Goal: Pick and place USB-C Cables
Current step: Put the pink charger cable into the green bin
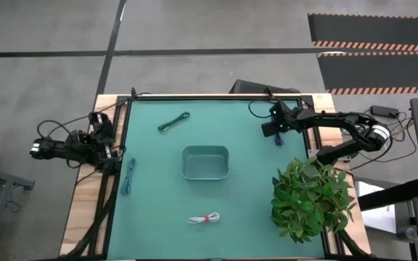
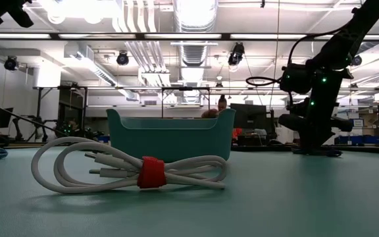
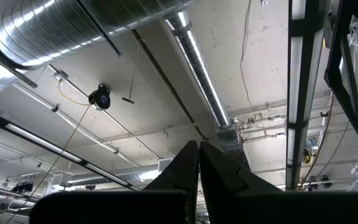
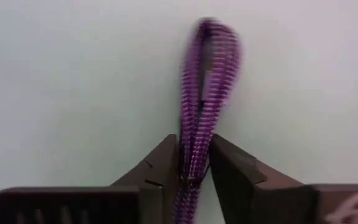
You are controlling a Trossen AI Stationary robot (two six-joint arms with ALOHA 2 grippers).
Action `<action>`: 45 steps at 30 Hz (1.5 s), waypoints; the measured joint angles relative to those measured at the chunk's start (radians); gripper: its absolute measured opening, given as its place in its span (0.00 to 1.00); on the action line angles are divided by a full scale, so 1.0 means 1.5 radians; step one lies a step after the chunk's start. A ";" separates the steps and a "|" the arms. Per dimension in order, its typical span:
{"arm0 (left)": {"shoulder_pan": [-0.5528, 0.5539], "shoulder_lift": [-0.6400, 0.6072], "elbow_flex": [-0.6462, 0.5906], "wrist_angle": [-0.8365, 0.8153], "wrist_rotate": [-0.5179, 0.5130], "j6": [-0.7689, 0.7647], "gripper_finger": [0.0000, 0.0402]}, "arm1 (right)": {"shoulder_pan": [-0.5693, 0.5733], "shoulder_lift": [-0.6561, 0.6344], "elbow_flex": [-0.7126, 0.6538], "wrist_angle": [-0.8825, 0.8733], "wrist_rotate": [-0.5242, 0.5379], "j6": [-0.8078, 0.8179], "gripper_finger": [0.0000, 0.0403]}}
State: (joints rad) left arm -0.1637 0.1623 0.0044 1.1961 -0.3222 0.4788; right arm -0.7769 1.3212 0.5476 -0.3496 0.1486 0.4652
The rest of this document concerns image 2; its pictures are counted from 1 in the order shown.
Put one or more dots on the person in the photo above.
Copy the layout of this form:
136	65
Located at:
222	102

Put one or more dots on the clear plastic container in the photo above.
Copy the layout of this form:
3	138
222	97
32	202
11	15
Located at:
173	138

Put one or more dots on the black ceiling-mounted camera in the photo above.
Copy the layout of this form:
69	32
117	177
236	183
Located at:
236	54
11	63
357	60
122	59

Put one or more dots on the blue storage bins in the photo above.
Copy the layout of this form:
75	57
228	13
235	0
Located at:
357	140

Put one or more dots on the black metal rig frame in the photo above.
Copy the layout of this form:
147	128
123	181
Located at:
185	88
72	108

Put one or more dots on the teal table mat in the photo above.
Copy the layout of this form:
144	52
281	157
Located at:
275	204

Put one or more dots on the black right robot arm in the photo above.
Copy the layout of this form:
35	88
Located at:
321	98

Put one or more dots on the black overhead frame beam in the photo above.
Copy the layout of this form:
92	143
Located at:
137	36

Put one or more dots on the silver ventilation duct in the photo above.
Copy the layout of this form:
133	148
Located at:
194	19

